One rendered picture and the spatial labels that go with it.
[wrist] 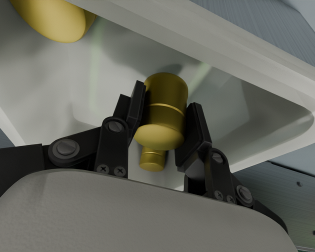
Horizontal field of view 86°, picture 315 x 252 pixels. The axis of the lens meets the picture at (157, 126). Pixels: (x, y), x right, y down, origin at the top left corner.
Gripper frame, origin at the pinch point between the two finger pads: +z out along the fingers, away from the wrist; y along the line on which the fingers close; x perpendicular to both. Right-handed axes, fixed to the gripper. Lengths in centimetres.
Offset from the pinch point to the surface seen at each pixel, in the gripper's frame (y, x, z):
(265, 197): 21.9, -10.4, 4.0
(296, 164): 29.6, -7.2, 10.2
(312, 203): 32.5, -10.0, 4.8
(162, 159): 4.3, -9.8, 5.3
